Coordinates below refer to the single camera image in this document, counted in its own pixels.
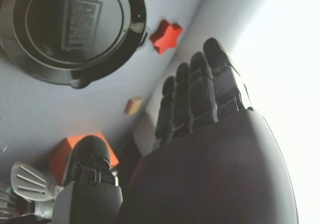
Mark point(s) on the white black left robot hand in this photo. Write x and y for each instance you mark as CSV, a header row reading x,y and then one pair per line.
x,y
205,171

